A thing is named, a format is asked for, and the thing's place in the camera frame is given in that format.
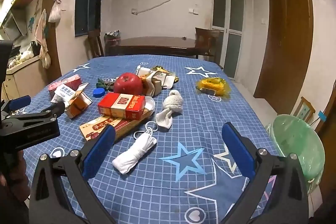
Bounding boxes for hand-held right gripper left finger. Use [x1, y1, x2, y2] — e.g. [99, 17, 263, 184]
[29, 125, 117, 224]

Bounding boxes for dark wooden dining table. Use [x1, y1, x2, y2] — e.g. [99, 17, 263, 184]
[105, 36, 210, 58]

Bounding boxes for white oval tray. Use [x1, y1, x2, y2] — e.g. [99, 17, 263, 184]
[143, 95, 155, 118]

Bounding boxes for brown cardboard box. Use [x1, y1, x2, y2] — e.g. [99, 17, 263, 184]
[143, 77, 163, 96]

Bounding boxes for red ball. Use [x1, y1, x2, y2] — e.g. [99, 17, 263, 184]
[113, 72, 143, 95]

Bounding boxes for hanging cloth bags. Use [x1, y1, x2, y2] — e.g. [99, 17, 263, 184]
[34, 9, 51, 69]

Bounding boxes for white flat carton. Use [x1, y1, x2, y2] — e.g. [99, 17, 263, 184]
[160, 74, 180, 90]

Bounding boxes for hanging white plastic bag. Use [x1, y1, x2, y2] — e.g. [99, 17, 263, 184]
[48, 0, 63, 23]

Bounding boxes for white rolled cloth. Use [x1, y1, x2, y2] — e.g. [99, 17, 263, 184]
[112, 132, 157, 175]

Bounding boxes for white paper packet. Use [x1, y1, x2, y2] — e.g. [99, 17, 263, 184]
[136, 67, 158, 79]

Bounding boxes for yellow plastic package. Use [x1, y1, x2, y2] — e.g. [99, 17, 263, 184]
[196, 77, 231, 101]

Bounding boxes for small wooden chair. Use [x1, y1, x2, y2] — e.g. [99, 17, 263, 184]
[293, 96, 315, 125]

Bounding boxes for kitchen counter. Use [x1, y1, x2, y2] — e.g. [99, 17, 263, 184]
[0, 56, 45, 101]

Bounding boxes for orange open carton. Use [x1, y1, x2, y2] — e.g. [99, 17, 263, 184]
[64, 84, 93, 119]

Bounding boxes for range hood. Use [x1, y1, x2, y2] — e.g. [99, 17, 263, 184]
[0, 10, 29, 41]

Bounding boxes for brown wooden door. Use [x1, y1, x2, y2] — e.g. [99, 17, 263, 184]
[253, 0, 314, 115]
[314, 82, 336, 140]

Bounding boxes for dark wooden dining chair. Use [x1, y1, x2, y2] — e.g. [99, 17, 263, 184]
[195, 27, 221, 62]
[87, 29, 104, 59]

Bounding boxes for long tan medicine box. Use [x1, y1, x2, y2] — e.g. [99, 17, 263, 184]
[79, 115, 154, 142]

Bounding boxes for person's left hand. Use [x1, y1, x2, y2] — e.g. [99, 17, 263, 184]
[0, 152, 29, 203]

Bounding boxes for wooden doorway frame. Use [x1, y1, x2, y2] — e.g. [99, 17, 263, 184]
[42, 0, 69, 80]

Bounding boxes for green scouring pad roll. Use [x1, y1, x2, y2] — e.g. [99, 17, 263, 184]
[96, 77, 116, 90]

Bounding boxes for white glass door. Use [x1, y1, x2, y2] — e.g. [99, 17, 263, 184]
[211, 0, 246, 80]

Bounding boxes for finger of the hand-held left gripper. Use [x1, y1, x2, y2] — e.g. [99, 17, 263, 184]
[0, 95, 32, 119]
[10, 101, 66, 126]

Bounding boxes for red cigarette box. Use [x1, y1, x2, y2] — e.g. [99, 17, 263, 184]
[98, 93, 146, 120]

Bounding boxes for yellow striped packet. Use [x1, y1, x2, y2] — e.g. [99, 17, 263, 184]
[152, 65, 176, 77]

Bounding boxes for white printed packet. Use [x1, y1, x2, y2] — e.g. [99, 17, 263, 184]
[51, 84, 76, 103]

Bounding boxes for white metal hook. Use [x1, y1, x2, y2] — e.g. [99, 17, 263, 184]
[134, 121, 159, 139]

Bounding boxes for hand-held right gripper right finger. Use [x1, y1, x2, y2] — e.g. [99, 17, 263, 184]
[221, 122, 309, 224]

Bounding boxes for pink box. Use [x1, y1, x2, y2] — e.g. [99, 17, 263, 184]
[48, 74, 82, 97]

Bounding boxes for white plush toy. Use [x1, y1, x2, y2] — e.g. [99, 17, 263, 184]
[155, 90, 184, 131]

